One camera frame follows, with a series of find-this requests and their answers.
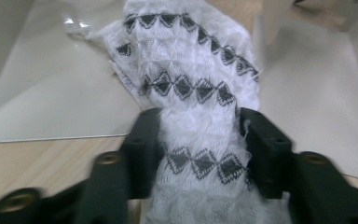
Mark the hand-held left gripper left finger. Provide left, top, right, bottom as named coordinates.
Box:
left=118, top=106, right=166, bottom=200

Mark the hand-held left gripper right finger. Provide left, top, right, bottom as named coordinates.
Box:
left=238, top=106, right=294, bottom=200

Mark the white cloth with black pattern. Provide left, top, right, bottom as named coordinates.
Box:
left=85, top=0, right=294, bottom=224

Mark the white expandable divider rack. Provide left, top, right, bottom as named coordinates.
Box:
left=0, top=0, right=358, bottom=185

